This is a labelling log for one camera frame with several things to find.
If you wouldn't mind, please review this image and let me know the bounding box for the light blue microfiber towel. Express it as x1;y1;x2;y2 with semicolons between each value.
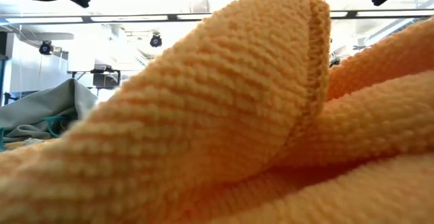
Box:
0;77;99;144

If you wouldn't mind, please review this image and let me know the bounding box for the orange microfiber towel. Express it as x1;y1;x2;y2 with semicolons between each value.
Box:
0;0;434;224

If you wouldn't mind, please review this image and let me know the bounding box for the distant black table frame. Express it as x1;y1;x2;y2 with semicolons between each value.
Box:
66;66;122;90

